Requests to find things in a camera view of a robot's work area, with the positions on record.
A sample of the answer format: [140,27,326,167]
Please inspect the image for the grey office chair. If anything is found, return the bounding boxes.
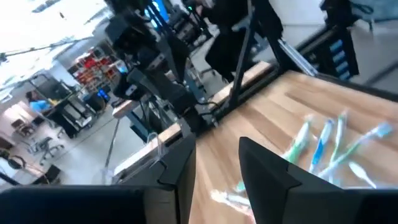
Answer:
[28,136,65,166]

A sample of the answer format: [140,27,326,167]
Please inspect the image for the shelf with red bins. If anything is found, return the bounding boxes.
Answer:
[68,49,121,93]

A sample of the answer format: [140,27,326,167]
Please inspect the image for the black standing desk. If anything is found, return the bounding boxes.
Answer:
[43,93,96,139]

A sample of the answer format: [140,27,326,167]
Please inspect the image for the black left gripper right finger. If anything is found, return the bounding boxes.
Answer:
[238,136,398,224]

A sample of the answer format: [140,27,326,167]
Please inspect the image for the monitor with blue screen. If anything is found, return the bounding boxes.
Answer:
[143,0,171,29]

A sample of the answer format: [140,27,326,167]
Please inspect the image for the person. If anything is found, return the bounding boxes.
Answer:
[198,0,284,83]
[25,90,53,114]

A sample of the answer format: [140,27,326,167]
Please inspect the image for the clear plastic bin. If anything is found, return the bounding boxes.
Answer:
[90,132,170,187]

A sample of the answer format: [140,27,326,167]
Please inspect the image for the black box blue labels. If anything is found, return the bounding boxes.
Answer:
[322,26,361,82]

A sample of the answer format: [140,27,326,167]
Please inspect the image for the silver aluminium extrusion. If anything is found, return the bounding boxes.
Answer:
[277,37,318,78]

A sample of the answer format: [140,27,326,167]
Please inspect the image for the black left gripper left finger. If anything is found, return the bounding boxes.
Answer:
[0,133,197,224]

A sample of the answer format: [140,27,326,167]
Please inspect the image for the wooden workbench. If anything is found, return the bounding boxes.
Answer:
[111,98,147,142]

